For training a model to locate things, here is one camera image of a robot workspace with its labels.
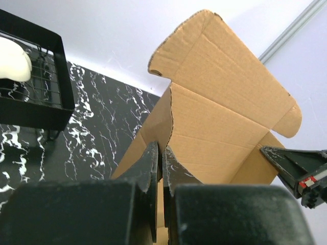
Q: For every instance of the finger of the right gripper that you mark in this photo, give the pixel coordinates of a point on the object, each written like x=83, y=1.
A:
x=302, y=172

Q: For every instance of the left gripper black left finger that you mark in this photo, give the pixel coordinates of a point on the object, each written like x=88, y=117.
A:
x=119, y=211

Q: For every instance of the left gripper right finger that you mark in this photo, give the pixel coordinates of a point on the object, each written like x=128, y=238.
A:
x=197, y=213

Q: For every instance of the brown cardboard box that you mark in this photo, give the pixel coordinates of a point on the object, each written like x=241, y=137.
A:
x=221, y=106

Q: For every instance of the black wire dish rack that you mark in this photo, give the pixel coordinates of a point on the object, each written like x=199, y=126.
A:
x=46, y=100

